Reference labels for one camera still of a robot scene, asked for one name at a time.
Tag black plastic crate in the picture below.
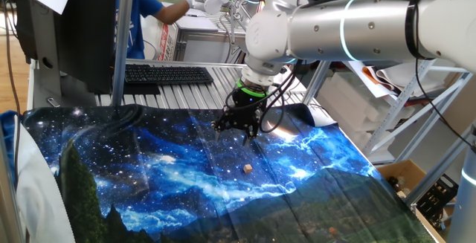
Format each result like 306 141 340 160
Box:
416 174 458 221

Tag white box red lettering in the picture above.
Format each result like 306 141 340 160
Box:
155 22 179 62

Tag black computer monitor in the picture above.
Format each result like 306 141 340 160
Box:
14 0 120 96

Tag white cloth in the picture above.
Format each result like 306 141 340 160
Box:
14 114 77 243

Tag galaxy landscape print tablecloth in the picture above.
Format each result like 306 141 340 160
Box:
20 103 438 243

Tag white metal shelf rack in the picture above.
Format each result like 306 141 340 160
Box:
304 0 473 166

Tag black computer keyboard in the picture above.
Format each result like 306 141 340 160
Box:
123 64 215 86

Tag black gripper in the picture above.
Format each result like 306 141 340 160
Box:
210 85 268 147

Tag white foam blocks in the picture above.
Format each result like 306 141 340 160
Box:
318 71 416 151

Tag bare person forearm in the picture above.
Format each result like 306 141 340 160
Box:
154 0 190 25

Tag person in blue shirt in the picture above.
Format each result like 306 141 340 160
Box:
115 0 165 60

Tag brown cardboard box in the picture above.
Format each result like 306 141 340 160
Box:
377 159 447 243

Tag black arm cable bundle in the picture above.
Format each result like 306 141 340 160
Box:
222 0 476 155

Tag white paper sheets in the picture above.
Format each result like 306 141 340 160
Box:
344 59 462 99

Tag green wrist adapter ring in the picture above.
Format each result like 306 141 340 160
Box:
236 78 268 98

